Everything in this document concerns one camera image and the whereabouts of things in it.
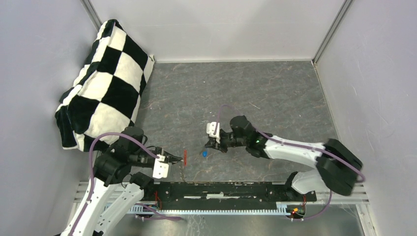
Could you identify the left electronics board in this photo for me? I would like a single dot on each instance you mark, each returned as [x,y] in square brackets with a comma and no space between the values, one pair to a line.
[156,205]

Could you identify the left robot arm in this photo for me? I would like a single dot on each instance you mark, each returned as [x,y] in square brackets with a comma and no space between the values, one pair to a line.
[107,173]

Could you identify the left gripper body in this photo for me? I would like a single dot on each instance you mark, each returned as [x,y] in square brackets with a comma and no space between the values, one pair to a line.
[141,158]

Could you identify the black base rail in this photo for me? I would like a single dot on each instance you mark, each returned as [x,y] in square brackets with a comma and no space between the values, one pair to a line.
[223,195]

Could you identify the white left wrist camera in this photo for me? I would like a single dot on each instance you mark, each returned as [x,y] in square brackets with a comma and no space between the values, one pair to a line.
[161,167]

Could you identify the right electronics board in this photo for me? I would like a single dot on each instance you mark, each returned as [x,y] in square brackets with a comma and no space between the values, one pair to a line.
[298,212]

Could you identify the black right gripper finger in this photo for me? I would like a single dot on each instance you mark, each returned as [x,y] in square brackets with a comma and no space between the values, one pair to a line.
[211,144]
[219,148]

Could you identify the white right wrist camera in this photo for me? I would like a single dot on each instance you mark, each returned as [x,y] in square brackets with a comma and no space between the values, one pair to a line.
[213,129]

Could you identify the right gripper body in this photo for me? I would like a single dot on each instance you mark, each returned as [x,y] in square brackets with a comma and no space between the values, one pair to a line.
[228,140]

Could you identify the electronics board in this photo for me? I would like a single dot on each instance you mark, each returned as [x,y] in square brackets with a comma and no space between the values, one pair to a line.
[298,212]
[156,205]

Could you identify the black white checkered pillow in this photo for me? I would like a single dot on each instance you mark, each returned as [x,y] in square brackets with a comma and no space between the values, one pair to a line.
[105,97]

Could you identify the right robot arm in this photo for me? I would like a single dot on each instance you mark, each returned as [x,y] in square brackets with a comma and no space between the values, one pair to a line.
[333,166]

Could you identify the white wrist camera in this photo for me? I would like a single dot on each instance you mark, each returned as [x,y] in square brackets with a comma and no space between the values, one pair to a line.
[213,129]
[161,167]

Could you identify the red key tag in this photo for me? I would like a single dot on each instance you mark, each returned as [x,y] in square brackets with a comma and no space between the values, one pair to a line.
[185,157]

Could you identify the white toothed cable duct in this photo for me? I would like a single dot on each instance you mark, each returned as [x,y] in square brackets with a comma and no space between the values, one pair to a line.
[279,210]

